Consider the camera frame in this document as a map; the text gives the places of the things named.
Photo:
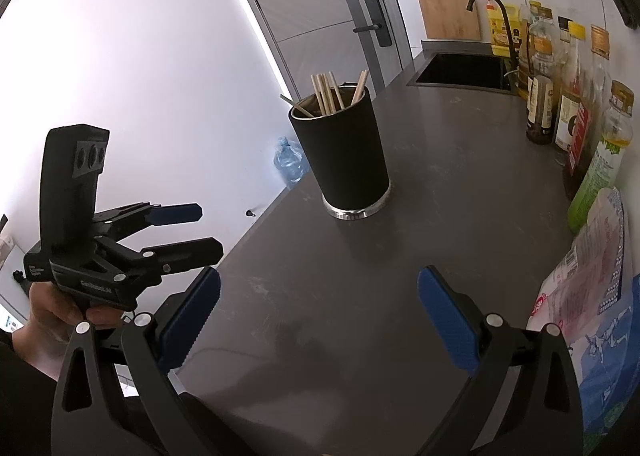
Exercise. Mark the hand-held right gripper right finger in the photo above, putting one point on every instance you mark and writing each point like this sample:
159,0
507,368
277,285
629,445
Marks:
450,321

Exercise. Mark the red label sauce bottle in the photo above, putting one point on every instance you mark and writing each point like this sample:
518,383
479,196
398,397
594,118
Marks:
580,136

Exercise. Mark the black kitchen sink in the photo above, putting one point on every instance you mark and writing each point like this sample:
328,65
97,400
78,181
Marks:
460,71

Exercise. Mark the blue and white salt bag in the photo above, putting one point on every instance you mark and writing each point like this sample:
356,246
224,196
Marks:
610,346

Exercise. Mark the dark soy sauce bottle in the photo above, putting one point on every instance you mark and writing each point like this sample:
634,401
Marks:
540,101

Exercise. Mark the white and pink bag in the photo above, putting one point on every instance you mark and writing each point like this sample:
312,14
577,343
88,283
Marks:
585,276

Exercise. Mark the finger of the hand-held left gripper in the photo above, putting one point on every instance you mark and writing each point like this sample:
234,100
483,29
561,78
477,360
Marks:
175,214
190,253

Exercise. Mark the small yellow cap bottle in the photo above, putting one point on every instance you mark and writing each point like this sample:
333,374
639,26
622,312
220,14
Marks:
535,7

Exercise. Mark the bundle of wooden chopsticks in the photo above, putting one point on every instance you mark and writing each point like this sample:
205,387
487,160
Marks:
325,96

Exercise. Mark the black cap sauce bottle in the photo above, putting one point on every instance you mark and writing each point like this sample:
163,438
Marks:
567,116

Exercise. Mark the yellow box by sink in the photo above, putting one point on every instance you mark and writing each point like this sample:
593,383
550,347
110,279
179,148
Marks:
500,31

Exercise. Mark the person's left hand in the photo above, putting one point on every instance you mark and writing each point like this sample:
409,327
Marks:
45,321

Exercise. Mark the orange cap clear bottle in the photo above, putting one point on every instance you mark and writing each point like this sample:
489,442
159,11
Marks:
600,43

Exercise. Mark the small chrome tap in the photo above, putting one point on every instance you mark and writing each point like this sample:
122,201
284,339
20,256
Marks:
511,72

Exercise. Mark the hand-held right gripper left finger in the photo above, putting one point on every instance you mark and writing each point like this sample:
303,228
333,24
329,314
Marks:
187,316

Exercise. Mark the black cylindrical utensil holder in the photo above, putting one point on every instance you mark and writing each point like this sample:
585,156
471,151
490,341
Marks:
345,156

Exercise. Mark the person's left forearm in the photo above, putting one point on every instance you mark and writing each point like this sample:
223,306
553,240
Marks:
20,396

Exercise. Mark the blue water bottle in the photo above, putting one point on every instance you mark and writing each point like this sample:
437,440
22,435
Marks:
290,163

